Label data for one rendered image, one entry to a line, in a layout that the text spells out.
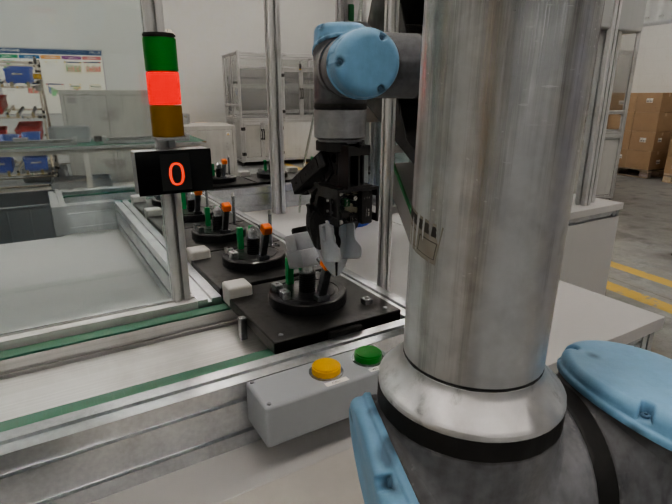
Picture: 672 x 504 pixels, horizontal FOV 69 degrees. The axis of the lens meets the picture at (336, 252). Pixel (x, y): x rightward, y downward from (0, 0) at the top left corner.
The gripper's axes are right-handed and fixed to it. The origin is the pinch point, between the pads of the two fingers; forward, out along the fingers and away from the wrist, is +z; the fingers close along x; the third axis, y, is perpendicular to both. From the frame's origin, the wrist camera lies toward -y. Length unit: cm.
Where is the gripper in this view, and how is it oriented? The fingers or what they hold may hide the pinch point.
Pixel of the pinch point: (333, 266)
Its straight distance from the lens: 79.3
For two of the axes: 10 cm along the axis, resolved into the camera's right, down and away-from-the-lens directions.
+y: 5.2, 2.6, -8.2
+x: 8.6, -1.6, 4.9
